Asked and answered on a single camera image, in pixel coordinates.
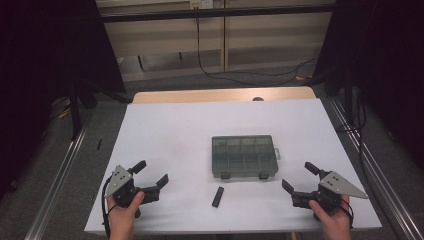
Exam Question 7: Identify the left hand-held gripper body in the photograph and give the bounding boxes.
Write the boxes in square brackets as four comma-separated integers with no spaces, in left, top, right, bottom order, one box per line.
[104,164,161,218]

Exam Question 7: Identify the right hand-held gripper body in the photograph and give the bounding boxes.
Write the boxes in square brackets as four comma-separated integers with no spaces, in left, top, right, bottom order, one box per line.
[291,170,370,214]

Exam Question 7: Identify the grey transparent compartment box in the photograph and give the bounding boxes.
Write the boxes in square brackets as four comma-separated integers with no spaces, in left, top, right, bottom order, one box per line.
[211,134,282,180]

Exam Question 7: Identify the small black stick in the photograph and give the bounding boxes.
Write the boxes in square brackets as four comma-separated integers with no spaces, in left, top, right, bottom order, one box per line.
[211,186,225,209]

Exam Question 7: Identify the person's left hand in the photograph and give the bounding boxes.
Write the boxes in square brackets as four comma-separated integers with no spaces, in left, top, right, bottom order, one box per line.
[107,190,146,240]

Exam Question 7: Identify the person's right hand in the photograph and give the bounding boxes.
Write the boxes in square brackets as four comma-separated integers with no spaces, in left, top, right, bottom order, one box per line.
[308,194,354,240]

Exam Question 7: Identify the white table sheet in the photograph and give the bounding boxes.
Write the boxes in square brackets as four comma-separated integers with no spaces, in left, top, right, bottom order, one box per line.
[83,98,383,234]

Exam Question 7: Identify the black stand pole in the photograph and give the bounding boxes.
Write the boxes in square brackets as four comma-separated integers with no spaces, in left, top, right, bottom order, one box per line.
[68,79,83,141]

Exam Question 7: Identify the black curtain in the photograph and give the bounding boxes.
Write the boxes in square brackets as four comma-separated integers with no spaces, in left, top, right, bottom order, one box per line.
[313,0,424,171]
[0,0,127,201]

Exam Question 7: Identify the black horizontal bar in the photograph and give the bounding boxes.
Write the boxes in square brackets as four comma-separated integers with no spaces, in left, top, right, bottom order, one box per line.
[99,3,336,24]

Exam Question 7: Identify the left hand-held gripper cable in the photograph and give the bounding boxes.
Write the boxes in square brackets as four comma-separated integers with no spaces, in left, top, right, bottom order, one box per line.
[101,176,118,239]

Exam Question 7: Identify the hand-held gripper cable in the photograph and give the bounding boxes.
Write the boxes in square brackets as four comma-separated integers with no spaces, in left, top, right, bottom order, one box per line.
[339,198,355,231]
[101,176,118,239]

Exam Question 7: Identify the right hand-held gripper cable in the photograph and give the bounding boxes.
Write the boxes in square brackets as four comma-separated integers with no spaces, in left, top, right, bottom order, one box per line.
[339,198,355,231]

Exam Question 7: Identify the metal floor rail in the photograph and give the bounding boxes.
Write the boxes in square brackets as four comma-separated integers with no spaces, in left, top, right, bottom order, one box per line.
[328,98,424,240]
[24,109,96,240]

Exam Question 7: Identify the black floor cable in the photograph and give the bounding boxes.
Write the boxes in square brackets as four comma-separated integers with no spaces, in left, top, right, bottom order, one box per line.
[195,18,319,87]

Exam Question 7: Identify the wooden post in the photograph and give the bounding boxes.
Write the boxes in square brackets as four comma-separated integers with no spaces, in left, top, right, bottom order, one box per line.
[221,0,230,72]

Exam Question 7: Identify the wall power socket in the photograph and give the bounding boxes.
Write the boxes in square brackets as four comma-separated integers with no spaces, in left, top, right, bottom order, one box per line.
[189,0,214,10]

